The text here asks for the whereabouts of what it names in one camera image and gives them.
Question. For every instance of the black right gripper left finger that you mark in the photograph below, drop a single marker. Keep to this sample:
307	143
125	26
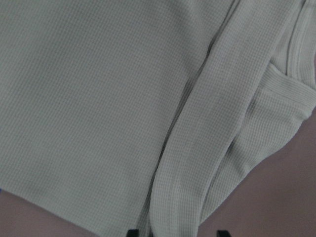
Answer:
133	233

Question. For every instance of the olive green long-sleeve shirt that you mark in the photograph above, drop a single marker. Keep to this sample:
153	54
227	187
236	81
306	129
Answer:
120	115

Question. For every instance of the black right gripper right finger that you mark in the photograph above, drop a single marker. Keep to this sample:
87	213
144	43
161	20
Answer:
222	233

